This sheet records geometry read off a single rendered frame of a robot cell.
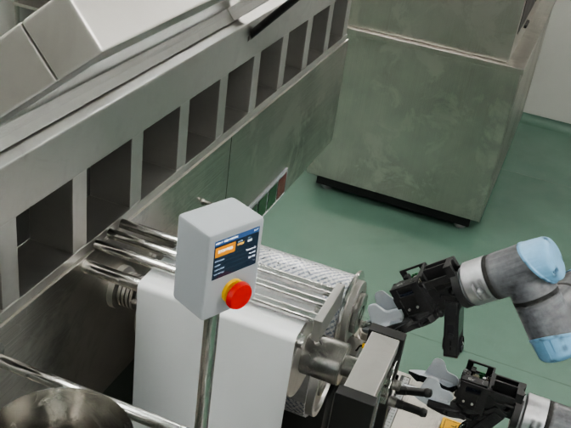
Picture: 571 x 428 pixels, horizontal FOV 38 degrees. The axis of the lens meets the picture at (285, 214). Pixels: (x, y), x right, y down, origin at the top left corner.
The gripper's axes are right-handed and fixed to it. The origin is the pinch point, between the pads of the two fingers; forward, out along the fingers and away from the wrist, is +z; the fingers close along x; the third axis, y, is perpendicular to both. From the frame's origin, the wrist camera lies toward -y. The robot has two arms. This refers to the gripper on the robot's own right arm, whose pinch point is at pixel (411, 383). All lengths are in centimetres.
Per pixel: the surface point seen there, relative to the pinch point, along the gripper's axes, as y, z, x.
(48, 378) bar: 33, 37, 61
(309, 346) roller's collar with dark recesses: 27.2, 12.7, 32.9
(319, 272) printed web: 22.3, 19.9, 6.7
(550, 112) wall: -99, -8, -444
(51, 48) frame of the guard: 90, 11, 96
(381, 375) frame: 35, 0, 43
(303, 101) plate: 28, 46, -52
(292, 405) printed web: 7.2, 16.0, 24.3
